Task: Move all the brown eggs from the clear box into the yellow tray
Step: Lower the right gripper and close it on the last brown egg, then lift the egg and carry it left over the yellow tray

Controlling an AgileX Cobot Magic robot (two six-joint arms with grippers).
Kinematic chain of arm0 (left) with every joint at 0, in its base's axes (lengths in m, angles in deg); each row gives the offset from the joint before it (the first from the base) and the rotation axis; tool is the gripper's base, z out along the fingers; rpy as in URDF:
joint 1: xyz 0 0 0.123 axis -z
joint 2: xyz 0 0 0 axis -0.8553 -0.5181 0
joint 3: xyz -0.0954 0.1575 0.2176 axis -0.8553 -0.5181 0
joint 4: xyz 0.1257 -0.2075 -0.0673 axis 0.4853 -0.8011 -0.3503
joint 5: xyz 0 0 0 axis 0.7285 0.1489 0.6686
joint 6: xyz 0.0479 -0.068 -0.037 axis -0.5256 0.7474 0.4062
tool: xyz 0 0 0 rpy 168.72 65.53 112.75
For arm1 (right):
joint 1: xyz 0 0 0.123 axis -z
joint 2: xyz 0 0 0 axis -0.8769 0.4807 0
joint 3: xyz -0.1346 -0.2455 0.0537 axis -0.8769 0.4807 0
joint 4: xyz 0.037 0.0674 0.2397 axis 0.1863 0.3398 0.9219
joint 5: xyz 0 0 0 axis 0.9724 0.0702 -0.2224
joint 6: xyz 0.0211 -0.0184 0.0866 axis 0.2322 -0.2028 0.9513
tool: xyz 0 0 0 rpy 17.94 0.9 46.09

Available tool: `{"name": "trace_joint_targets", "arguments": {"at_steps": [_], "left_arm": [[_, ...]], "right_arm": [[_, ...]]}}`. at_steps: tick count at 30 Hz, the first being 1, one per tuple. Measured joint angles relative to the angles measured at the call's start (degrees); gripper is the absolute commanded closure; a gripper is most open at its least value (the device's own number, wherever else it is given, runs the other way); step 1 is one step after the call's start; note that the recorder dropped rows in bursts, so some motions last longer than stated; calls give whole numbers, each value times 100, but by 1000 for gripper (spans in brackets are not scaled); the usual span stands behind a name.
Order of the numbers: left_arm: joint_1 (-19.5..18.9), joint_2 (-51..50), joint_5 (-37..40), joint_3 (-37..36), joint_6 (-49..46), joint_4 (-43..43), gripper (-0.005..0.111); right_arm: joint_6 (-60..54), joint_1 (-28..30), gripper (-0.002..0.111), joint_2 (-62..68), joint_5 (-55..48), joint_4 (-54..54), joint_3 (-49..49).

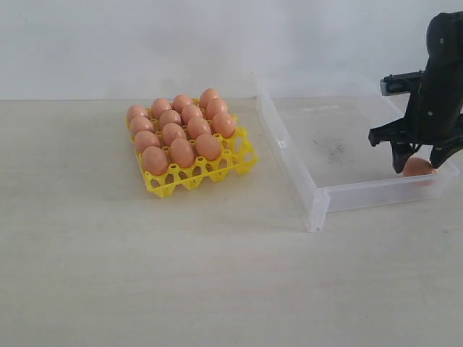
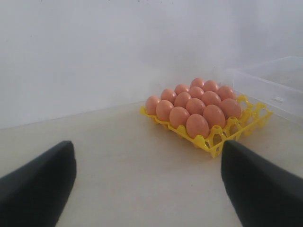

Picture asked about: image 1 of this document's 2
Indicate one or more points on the clear plastic box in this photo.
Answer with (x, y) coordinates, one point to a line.
(319, 131)

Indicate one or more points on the yellow plastic egg tray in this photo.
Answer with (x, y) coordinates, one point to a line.
(237, 153)

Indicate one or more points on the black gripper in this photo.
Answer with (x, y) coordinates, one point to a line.
(432, 117)

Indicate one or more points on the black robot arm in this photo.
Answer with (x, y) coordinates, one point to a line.
(443, 43)

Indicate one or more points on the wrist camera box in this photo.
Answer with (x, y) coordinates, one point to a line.
(397, 84)

